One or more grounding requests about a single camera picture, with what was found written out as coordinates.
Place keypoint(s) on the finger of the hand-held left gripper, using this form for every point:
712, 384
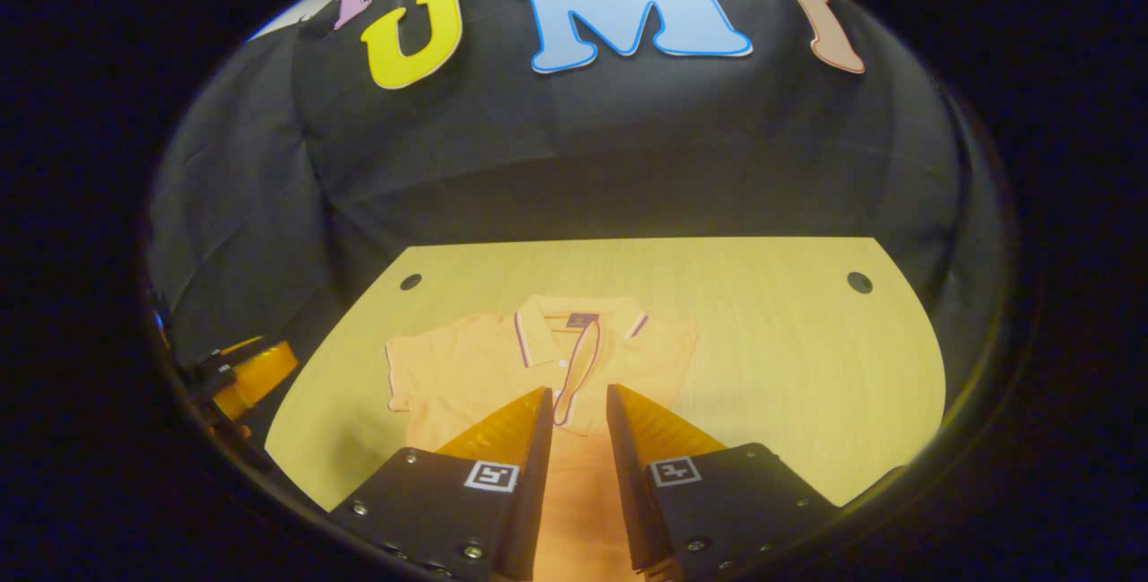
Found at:
256, 380

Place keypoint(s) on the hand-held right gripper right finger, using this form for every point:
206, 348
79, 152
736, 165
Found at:
628, 492

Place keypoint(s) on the black backdrop cloth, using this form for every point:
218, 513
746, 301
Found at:
574, 152

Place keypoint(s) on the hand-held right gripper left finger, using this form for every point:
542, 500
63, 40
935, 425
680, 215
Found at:
529, 492

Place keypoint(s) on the orange T-shirt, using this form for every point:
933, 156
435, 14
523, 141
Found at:
466, 376

